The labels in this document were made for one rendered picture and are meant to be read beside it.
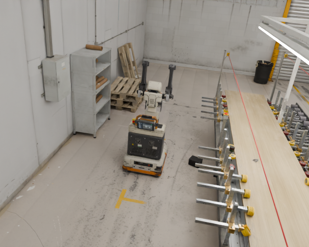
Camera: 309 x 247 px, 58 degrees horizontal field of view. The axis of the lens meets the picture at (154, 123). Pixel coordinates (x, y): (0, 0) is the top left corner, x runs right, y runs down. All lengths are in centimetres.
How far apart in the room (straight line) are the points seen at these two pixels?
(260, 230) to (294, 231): 31
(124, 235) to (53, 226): 87
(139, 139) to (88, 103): 139
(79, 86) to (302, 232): 397
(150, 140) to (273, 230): 220
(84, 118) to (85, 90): 56
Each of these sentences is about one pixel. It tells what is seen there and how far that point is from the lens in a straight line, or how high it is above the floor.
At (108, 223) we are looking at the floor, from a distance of 375.
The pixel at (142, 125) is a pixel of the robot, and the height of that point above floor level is 88.
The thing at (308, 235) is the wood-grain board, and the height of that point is 90.
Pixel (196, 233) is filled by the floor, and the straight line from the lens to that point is 377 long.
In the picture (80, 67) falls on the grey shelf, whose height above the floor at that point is 134.
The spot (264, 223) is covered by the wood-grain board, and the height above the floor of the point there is 90.
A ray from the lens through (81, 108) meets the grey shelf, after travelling 531.
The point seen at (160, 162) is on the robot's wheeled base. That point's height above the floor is 28.
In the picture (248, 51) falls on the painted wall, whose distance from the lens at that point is 1111.
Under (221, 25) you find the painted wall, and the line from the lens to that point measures 1088.
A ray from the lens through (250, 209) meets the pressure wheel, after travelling 278.
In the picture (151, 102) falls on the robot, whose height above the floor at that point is 109.
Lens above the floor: 270
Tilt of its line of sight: 26 degrees down
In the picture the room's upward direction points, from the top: 6 degrees clockwise
